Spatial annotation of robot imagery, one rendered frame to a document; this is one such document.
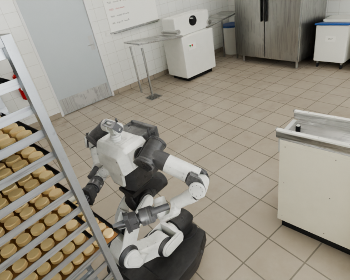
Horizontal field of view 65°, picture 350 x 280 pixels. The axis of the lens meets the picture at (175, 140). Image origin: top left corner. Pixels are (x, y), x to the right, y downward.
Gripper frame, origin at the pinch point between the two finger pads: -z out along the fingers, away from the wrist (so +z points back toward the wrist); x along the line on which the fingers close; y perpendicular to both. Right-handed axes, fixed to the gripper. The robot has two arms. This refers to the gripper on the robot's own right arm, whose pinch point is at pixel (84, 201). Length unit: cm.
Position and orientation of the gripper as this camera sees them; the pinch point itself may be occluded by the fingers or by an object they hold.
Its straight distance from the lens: 169.3
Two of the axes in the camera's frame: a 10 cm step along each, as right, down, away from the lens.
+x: -1.7, -8.4, -5.1
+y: 9.7, -0.4, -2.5
